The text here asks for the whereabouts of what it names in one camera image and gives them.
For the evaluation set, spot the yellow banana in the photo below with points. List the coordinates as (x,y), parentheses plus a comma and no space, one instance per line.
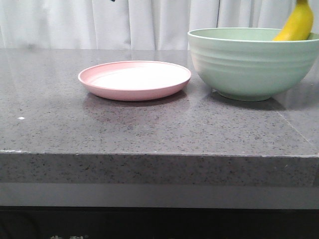
(299,24)

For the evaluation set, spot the pink plate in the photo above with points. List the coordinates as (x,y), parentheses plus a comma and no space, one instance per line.
(134,80)

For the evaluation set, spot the green bowl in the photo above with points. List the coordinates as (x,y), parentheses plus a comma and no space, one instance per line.
(246,64)

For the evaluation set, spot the white curtain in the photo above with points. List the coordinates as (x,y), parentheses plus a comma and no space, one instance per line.
(128,24)

